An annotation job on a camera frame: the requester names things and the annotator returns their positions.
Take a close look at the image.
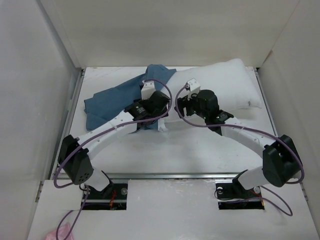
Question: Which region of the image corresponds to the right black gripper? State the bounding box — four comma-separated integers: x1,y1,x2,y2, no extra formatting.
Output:
173,90,209,120

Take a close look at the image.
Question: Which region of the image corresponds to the white pillow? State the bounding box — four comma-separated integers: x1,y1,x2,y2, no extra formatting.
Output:
156,57,263,133

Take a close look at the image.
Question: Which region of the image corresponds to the blue pillowcase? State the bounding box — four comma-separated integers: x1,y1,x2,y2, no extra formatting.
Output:
84,64,177,131

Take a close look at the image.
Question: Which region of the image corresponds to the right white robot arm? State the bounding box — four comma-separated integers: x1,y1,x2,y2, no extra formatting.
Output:
175,90,305,197

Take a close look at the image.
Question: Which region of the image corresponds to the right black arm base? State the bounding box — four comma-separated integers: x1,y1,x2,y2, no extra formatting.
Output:
214,182,265,210

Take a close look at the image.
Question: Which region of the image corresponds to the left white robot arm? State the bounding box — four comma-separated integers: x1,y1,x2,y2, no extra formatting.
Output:
57,90,171,199

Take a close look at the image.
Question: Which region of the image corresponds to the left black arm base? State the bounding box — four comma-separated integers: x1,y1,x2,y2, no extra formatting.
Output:
79,181,129,210

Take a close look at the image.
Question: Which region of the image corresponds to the pink plastic bag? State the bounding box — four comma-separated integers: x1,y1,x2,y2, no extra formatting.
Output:
44,223,74,240

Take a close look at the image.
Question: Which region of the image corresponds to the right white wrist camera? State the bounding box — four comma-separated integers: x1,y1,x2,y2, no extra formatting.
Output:
185,78,201,94

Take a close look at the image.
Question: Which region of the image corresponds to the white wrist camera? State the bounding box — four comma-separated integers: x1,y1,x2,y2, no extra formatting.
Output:
140,80,156,100
185,78,201,94

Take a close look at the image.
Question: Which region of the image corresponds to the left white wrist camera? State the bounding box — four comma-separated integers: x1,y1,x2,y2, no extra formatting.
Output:
140,80,156,100

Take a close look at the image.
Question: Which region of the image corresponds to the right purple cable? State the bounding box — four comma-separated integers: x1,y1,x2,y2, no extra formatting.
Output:
174,84,306,217

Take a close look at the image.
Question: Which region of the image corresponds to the purple cable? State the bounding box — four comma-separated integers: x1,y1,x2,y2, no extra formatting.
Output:
174,84,306,217
53,79,173,238

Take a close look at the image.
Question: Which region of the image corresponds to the aluminium rail frame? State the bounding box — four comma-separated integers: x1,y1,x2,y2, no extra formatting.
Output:
34,67,308,202

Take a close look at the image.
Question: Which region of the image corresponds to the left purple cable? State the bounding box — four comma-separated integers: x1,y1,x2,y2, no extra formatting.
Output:
53,79,173,238

